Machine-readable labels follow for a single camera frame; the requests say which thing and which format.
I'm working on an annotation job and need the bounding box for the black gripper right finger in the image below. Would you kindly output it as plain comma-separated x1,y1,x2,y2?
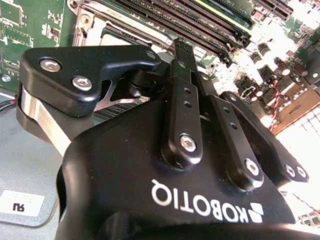
187,44,310,193

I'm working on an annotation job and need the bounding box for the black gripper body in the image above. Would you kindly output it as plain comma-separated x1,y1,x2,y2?
55,99,320,240

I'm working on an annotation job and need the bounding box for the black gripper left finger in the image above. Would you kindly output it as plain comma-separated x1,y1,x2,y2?
15,37,204,171

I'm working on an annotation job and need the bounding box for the metal socket cover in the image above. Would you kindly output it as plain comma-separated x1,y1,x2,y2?
73,6,176,55

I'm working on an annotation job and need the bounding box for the silver CPU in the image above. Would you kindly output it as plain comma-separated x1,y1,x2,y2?
101,22,156,48

